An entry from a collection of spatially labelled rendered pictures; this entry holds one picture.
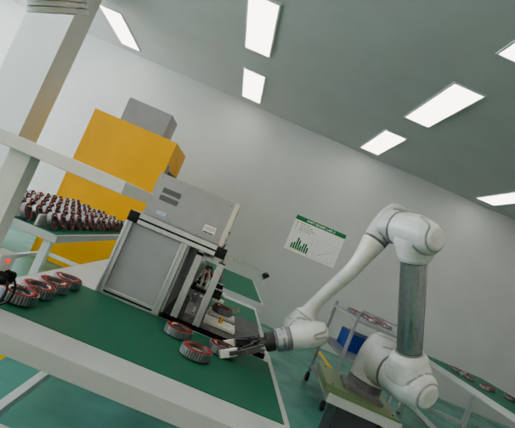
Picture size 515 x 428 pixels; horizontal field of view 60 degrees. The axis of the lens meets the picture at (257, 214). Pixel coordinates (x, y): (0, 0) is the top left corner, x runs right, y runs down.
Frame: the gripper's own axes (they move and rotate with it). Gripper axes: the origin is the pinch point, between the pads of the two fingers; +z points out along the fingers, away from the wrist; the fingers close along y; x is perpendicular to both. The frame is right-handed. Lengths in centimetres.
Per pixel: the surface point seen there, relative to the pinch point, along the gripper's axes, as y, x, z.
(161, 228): -21, -48, 19
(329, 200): -556, -48, -225
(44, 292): 19, -33, 55
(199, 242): -19.0, -40.3, 4.0
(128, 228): -22, -49, 32
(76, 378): 56, -16, 38
